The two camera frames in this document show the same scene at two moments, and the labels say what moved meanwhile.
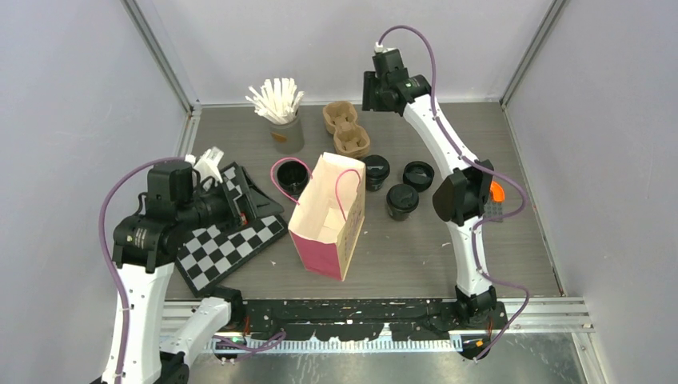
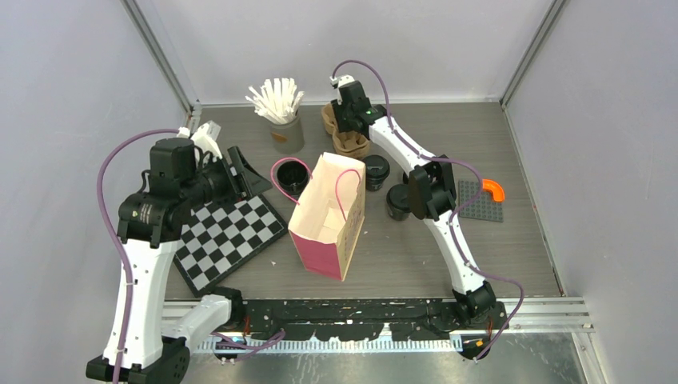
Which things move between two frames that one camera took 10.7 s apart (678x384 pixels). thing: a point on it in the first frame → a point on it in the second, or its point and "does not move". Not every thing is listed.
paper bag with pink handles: (329, 216) does not move
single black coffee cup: (373, 181) does not move
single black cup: (400, 209) does not move
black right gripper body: (372, 98) → (342, 115)
